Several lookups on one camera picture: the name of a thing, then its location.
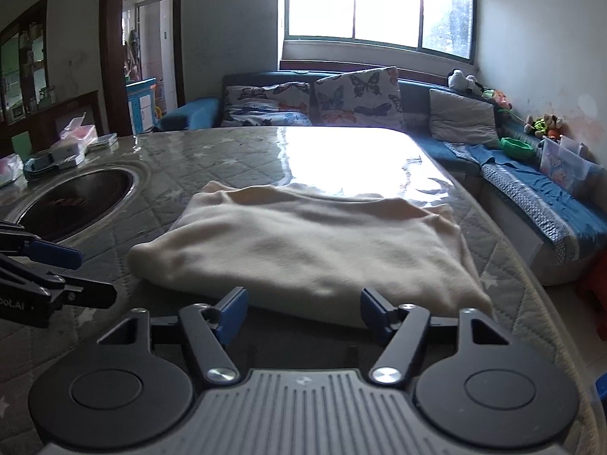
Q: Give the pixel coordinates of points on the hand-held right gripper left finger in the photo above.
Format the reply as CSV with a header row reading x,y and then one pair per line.
x,y
234,310

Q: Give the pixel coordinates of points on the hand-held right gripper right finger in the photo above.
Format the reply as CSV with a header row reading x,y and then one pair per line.
x,y
372,310

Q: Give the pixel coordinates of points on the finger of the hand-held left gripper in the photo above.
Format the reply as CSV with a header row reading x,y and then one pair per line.
x,y
90,293
57,253

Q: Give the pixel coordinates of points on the cream knit shirt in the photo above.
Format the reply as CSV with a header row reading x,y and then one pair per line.
x,y
308,246

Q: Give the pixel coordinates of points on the black round inset cooktop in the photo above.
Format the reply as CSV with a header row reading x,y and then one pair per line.
x,y
80,199

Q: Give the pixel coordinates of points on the white tissue packet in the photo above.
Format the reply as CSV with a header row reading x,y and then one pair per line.
x,y
9,170

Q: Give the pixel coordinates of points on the white small box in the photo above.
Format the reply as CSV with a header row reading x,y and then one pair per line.
x,y
70,154

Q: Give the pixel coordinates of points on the flat patterned box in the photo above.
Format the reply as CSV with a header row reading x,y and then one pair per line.
x,y
104,140

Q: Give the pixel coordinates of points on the pink clear plastic box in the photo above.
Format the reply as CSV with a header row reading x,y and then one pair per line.
x,y
76,131

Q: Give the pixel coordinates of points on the grey quilted star tablecloth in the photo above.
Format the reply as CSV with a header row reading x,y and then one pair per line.
x,y
498,265

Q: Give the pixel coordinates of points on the dark wooden display cabinet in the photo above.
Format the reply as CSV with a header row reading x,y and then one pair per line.
x,y
28,118

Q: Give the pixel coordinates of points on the blue white toy cabinet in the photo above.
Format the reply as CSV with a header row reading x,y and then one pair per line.
x,y
141,104

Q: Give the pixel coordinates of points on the blue knitted sofa cover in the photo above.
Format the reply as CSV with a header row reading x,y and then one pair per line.
x,y
531,194

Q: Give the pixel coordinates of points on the grey pillow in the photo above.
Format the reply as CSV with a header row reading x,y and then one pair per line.
x,y
462,118

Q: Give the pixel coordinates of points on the blue sofa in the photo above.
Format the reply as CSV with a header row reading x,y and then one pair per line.
x,y
417,99

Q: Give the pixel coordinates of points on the green bowl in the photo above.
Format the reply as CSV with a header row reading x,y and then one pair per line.
x,y
519,148

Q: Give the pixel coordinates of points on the red stool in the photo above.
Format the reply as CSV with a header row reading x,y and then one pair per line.
x,y
593,284

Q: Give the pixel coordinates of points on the clear plastic storage box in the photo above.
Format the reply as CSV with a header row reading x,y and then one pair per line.
x,y
566,166

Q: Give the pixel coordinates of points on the panda plush toy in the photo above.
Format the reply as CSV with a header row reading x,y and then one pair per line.
x,y
461,79

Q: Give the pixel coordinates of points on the orange green plush toy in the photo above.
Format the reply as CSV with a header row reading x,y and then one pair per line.
x,y
498,97

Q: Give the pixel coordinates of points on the brown green plush toy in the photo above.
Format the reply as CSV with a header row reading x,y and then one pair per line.
x,y
545,125

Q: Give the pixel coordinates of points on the window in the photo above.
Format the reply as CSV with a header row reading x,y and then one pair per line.
x,y
379,4

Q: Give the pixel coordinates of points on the brown door frame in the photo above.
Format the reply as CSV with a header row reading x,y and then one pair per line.
x,y
111,57

